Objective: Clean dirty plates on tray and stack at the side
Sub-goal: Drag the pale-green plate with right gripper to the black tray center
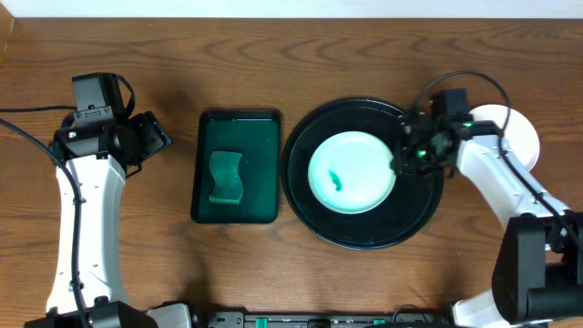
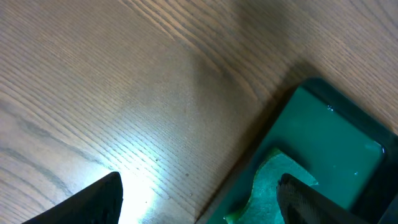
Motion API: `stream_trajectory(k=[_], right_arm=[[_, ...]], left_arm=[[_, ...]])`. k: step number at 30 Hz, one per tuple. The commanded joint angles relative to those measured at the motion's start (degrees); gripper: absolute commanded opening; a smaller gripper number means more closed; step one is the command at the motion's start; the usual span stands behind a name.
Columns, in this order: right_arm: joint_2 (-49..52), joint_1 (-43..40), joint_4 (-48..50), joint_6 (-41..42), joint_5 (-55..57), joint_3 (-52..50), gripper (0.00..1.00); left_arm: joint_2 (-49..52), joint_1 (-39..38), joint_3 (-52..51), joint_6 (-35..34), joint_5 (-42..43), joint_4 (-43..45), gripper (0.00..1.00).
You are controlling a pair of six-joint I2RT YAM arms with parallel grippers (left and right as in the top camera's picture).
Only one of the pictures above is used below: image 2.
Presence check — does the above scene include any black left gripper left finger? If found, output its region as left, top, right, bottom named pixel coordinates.
left=23, top=172, right=123, bottom=224

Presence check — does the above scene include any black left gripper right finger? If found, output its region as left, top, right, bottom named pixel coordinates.
left=277, top=173, right=367, bottom=224

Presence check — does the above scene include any green scouring pad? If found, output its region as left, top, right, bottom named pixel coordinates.
left=223, top=147, right=318, bottom=224

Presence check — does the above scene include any black rectangular water tray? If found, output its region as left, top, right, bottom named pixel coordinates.
left=198, top=78, right=397, bottom=223

